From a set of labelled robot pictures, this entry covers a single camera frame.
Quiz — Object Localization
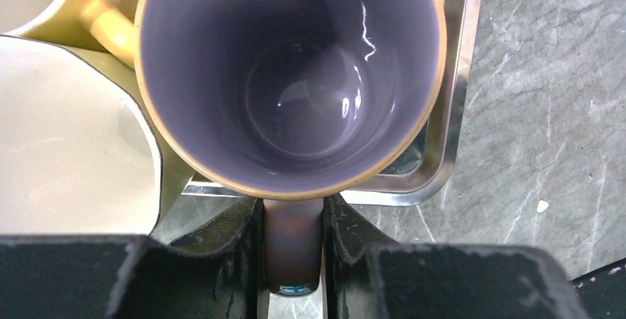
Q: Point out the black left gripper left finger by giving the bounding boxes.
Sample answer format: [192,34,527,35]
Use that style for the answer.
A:
[1,198,266,318]

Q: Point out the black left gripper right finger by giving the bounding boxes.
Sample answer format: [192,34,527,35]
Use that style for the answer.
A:
[323,195,587,318]

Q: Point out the lime green faceted mug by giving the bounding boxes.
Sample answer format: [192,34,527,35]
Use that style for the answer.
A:
[1,36,193,235]

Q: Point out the pink lidded cup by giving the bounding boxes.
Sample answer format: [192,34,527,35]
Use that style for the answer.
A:
[134,0,447,297]

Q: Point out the yellow mug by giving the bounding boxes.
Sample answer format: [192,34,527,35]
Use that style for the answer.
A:
[1,0,139,67]

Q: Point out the steel serving tray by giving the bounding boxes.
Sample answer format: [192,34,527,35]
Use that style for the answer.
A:
[194,0,451,199]

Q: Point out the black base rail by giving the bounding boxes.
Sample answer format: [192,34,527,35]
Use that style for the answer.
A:
[572,258,626,319]

